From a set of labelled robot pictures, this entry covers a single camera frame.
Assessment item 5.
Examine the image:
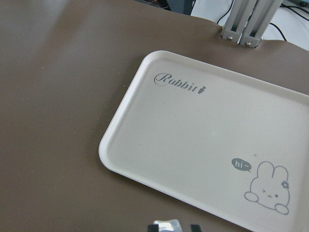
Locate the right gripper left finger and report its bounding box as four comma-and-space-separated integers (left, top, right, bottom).
147, 224, 159, 232

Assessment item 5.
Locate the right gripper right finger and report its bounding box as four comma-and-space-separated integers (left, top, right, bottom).
190, 224, 202, 232

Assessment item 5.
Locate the clear ice cube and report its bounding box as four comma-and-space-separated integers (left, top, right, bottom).
153, 219, 183, 232

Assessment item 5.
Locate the beige rabbit tray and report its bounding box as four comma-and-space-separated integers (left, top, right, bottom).
99, 51, 309, 232

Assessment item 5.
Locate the aluminium frame post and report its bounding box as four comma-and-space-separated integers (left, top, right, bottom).
221, 0, 282, 48

